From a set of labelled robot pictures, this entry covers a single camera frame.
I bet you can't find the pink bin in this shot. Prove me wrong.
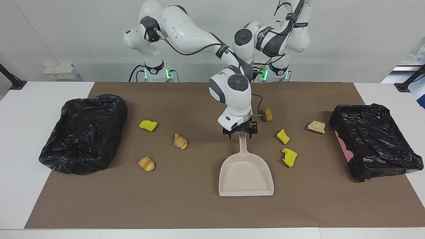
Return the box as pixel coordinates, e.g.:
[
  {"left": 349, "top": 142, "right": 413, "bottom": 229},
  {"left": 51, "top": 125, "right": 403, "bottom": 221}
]
[{"left": 333, "top": 130, "right": 355, "bottom": 163}]

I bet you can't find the blue white panel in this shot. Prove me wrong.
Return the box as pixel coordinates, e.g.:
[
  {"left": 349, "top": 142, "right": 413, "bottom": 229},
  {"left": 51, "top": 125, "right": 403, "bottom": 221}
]
[{"left": 411, "top": 83, "right": 425, "bottom": 109}]

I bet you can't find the black camera stand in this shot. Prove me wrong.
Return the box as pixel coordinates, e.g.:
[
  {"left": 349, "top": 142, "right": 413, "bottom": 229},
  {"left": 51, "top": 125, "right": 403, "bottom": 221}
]
[
  {"left": 394, "top": 64, "right": 425, "bottom": 93},
  {"left": 0, "top": 64, "right": 27, "bottom": 90}
]

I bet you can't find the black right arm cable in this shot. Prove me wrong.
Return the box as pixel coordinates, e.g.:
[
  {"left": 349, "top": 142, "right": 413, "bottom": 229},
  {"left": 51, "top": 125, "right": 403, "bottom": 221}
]
[{"left": 151, "top": 26, "right": 266, "bottom": 117}]

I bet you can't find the toy croissant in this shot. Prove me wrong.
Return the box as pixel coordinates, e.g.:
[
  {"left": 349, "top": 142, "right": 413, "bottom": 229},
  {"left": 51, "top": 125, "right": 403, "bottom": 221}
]
[
  {"left": 174, "top": 133, "right": 189, "bottom": 150},
  {"left": 138, "top": 156, "right": 155, "bottom": 172}
]

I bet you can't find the yellow sponge piece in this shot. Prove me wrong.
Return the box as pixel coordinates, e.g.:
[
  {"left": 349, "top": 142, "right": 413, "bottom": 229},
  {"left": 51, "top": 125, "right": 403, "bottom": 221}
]
[
  {"left": 282, "top": 148, "right": 298, "bottom": 168},
  {"left": 277, "top": 129, "right": 290, "bottom": 145},
  {"left": 139, "top": 120, "right": 158, "bottom": 132}
]

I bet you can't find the white tissue box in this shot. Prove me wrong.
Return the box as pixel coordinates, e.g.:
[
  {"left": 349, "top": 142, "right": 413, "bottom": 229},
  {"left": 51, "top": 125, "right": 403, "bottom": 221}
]
[{"left": 43, "top": 64, "right": 80, "bottom": 80}]

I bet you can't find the black plastic trash bag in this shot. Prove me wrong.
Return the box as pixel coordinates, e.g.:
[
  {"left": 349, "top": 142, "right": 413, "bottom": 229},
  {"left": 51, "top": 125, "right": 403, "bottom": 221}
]
[
  {"left": 39, "top": 94, "right": 128, "bottom": 176},
  {"left": 329, "top": 103, "right": 424, "bottom": 182}
]

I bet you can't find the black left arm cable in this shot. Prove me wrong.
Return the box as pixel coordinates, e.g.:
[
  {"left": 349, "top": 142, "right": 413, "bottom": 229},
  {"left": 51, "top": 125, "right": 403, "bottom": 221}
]
[{"left": 254, "top": 0, "right": 307, "bottom": 72}]

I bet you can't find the beige plastic dustpan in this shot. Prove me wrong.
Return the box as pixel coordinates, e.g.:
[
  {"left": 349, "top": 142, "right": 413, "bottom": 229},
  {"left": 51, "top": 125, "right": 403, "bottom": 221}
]
[{"left": 218, "top": 132, "right": 275, "bottom": 197}]

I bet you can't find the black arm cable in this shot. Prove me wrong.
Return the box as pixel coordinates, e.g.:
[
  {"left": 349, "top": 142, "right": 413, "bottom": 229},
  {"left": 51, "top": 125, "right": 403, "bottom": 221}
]
[
  {"left": 254, "top": 0, "right": 307, "bottom": 72},
  {"left": 151, "top": 26, "right": 266, "bottom": 117}
]

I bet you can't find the patterned poster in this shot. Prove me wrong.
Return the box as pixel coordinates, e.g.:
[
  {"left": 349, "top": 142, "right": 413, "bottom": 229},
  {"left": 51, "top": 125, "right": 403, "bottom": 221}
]
[{"left": 406, "top": 45, "right": 425, "bottom": 64}]

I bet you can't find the black base cable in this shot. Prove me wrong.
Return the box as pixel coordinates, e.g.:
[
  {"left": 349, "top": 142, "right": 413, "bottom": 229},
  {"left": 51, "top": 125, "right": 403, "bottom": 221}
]
[{"left": 128, "top": 64, "right": 145, "bottom": 82}]

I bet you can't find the brown table mat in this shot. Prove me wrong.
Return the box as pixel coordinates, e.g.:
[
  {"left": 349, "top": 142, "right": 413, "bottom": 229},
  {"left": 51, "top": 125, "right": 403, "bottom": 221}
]
[{"left": 24, "top": 82, "right": 425, "bottom": 229}]

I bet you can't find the beige bread chunk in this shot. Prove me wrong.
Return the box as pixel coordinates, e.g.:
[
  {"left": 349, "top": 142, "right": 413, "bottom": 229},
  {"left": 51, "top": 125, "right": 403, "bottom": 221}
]
[{"left": 307, "top": 121, "right": 326, "bottom": 134}]

